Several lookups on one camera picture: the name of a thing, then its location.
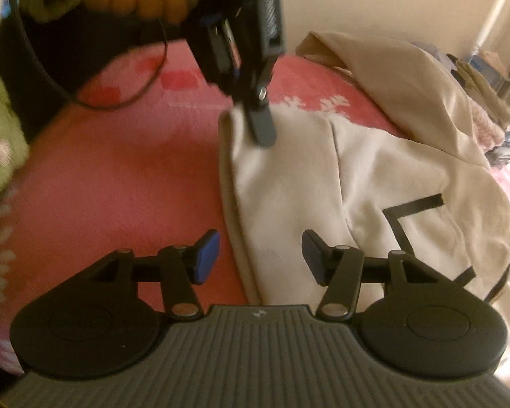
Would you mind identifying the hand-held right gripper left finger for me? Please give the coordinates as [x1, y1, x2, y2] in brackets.
[87, 228, 222, 321]

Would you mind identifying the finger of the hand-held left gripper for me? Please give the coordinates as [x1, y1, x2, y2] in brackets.
[199, 20, 241, 91]
[232, 55, 279, 147]

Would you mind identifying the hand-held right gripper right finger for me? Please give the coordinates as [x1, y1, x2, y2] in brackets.
[302, 228, 440, 321]

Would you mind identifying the beige zip jacket black trim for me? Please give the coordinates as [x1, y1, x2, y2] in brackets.
[219, 30, 510, 307]

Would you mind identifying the stack of folded clothes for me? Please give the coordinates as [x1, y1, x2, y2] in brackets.
[446, 49, 510, 162]

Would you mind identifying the red floral blanket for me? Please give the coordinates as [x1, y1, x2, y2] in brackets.
[0, 38, 510, 375]

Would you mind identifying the person's green fleece jacket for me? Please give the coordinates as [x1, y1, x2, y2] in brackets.
[0, 0, 32, 211]

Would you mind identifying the black cable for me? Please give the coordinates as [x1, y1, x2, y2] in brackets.
[4, 0, 168, 111]

